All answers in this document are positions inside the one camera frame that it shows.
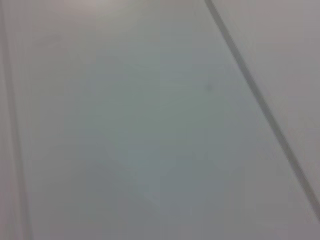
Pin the thin black wall strip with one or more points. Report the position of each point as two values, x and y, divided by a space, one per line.
262 105

